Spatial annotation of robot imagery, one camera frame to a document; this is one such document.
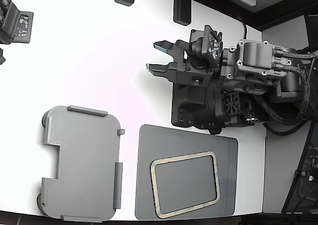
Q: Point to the black wrist camera with board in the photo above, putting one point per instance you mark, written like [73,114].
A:
[211,45]

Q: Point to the beige rectangular adhesive frame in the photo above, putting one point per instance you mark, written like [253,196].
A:
[183,158]

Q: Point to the gray plastic tray box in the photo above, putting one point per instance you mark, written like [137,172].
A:
[84,148]

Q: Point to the black camera with circuit board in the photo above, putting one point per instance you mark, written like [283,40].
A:
[10,23]

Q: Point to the black equipment with connectors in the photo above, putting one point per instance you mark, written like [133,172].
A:
[306,175]

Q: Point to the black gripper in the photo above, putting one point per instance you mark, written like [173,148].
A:
[196,73]

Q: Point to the black and gray robot arm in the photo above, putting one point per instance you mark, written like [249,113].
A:
[253,56]

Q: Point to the black bench frame edge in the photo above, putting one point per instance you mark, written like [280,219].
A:
[273,12]

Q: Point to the dark gray textured mat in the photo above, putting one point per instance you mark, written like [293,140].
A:
[174,140]

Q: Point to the small black bracket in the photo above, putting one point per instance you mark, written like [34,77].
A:
[1,56]

